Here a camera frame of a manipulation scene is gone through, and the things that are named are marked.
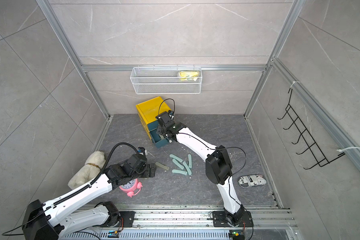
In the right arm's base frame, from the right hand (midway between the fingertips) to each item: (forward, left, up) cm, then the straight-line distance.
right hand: (161, 128), depth 89 cm
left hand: (-21, +4, -6) cm, 22 cm away
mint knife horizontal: (-20, -11, -18) cm, 29 cm away
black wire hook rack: (-25, -70, +14) cm, 75 cm away
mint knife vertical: (-13, -17, -17) cm, 28 cm away
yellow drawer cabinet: (+12, +9, +4) cm, 16 cm away
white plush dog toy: (-23, +39, -8) cm, 46 cm away
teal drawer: (-7, 0, -5) cm, 9 cm away
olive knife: (-16, 0, -17) cm, 23 cm away
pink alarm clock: (-30, +15, -14) cm, 37 cm away
